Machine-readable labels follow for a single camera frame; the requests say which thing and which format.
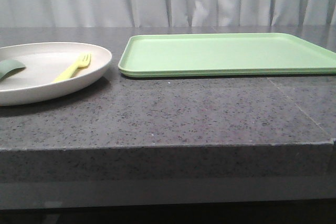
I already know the yellow plastic fork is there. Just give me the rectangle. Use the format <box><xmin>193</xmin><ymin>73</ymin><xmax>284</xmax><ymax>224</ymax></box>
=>
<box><xmin>53</xmin><ymin>53</ymin><xmax>91</xmax><ymax>83</ymax></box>

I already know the beige round plate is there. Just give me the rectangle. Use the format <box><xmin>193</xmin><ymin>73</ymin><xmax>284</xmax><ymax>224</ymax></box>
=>
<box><xmin>1</xmin><ymin>42</ymin><xmax>112</xmax><ymax>106</ymax></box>

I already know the green plastic spoon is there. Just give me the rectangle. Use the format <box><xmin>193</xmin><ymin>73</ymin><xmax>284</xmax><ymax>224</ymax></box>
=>
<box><xmin>1</xmin><ymin>59</ymin><xmax>26</xmax><ymax>81</ymax></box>

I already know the light green tray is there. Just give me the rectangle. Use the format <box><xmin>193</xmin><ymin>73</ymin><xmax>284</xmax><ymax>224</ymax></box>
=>
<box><xmin>118</xmin><ymin>33</ymin><xmax>335</xmax><ymax>78</ymax></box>

